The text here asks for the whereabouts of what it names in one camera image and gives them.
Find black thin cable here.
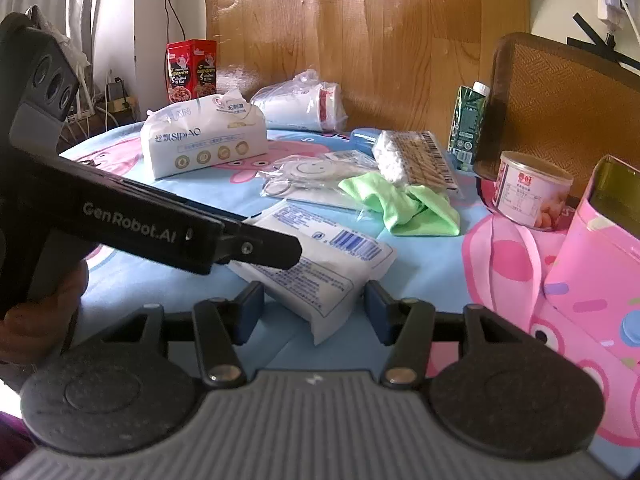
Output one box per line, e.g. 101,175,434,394
156,0,174,47

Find white packet with blue barcode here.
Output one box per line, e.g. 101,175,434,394
227,199,397,346

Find clear packet with smiley mirror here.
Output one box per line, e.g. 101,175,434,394
256,154,372,211

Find cartoon pig printed tablecloth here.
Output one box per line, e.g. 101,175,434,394
57,122,640,471

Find pink tin box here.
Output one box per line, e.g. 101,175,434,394
542,155,640,397

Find person's left hand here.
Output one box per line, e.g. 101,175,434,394
0,259,90,367

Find cotton swab bag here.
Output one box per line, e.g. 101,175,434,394
372,129,464,194

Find long black tape strip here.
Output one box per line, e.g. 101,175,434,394
566,36,640,69

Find pink labelled food can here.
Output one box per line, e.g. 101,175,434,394
492,151,575,231

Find plastic bag of paper cups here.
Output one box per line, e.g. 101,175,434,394
250,69,349,134

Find white curtain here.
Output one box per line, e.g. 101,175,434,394
50,0,137,126

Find blue plastic case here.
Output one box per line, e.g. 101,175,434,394
348,128,386,156

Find white tissue pack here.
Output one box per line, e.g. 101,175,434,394
140,87,270,181

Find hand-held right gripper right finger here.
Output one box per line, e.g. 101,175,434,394
364,280,531,390

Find green drink carton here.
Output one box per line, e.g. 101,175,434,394
446,81,489,174

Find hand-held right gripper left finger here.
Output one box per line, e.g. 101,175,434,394
102,280,266,390

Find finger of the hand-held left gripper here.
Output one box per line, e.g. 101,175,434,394
212,214,304,272

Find short black tape strip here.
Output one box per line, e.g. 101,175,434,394
571,11,614,45

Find floor power strip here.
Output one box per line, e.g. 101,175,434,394
64,104,103,123

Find clear packet with barcode label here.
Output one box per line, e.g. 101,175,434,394
322,149,381,171

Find green cloth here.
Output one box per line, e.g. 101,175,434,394
338,171,461,237

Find red snack box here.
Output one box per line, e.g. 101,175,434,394
166,39,219,106

